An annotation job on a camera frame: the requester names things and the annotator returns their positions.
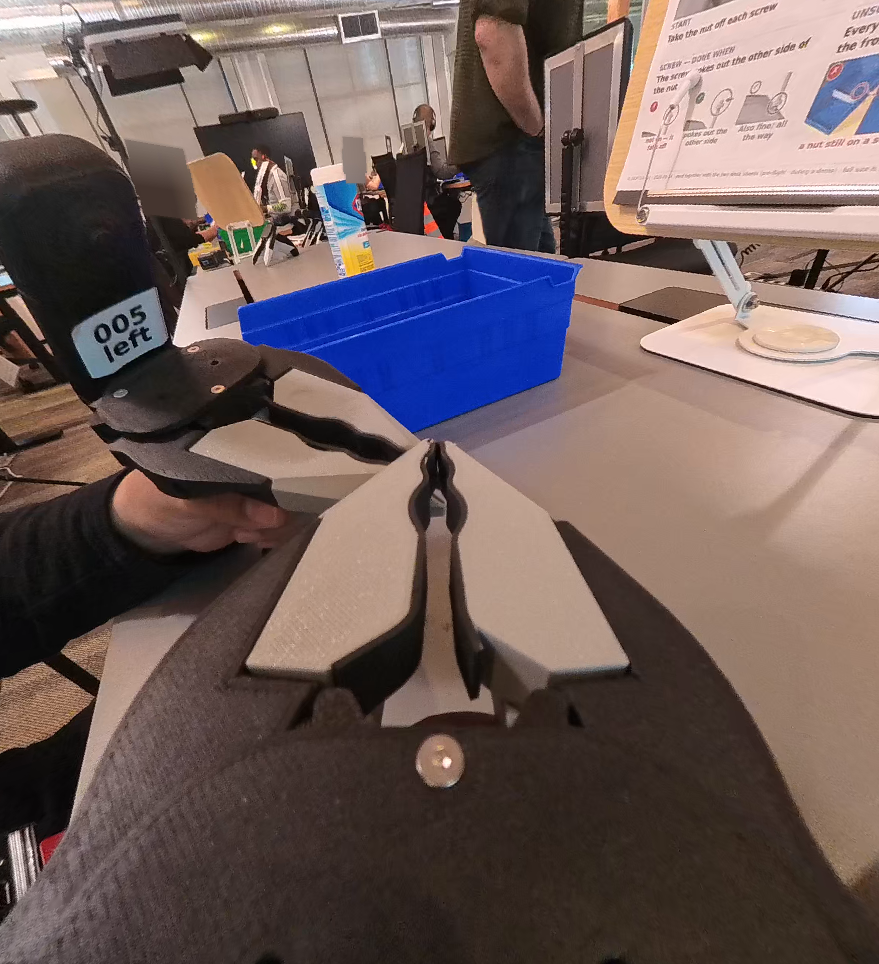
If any black studio light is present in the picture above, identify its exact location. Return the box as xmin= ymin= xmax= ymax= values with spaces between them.
xmin=81 ymin=23 xmax=214 ymax=96

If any person's left hand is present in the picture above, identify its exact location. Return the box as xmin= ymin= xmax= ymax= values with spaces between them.
xmin=108 ymin=467 xmax=293 ymax=556

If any silver air duct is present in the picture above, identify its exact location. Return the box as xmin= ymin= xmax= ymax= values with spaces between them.
xmin=0 ymin=0 xmax=459 ymax=48

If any wipes canister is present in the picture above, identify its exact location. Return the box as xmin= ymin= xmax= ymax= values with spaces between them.
xmin=310 ymin=166 xmax=377 ymax=278

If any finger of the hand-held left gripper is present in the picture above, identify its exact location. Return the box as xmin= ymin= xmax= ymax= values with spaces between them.
xmin=189 ymin=422 xmax=391 ymax=518
xmin=265 ymin=360 xmax=421 ymax=464

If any grey panel on stand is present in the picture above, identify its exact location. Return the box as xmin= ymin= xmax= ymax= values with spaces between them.
xmin=543 ymin=19 xmax=634 ymax=257

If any person's left forearm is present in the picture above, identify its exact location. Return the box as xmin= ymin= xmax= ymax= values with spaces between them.
xmin=0 ymin=470 xmax=192 ymax=690

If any black desk grommet cover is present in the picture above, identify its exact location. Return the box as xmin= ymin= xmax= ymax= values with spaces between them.
xmin=620 ymin=286 xmax=734 ymax=325

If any blue plastic bin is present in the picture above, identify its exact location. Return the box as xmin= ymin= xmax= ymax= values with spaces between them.
xmin=237 ymin=246 xmax=583 ymax=434

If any grey desk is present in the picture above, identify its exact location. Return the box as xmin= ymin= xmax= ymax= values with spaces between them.
xmin=70 ymin=229 xmax=879 ymax=890

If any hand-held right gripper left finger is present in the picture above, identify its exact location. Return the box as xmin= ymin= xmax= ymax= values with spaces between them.
xmin=243 ymin=440 xmax=436 ymax=715

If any idle hand-held gripper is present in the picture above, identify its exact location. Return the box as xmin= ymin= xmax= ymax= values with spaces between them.
xmin=253 ymin=222 xmax=302 ymax=266

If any black tv screen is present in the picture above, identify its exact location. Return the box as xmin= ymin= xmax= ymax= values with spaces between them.
xmin=194 ymin=113 xmax=317 ymax=198

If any person's dark clothed body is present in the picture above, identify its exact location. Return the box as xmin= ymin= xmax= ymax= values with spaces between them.
xmin=0 ymin=708 xmax=101 ymax=964

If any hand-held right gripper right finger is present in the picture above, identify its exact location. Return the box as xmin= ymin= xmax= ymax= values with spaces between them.
xmin=439 ymin=440 xmax=631 ymax=701

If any wooden board on stand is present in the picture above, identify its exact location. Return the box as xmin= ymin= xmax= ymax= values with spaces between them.
xmin=187 ymin=153 xmax=267 ymax=236

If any white document stand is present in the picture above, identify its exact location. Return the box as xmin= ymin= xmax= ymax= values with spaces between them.
xmin=639 ymin=203 xmax=879 ymax=419

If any printed instruction sheet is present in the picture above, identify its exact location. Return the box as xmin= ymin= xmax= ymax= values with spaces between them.
xmin=612 ymin=0 xmax=879 ymax=204

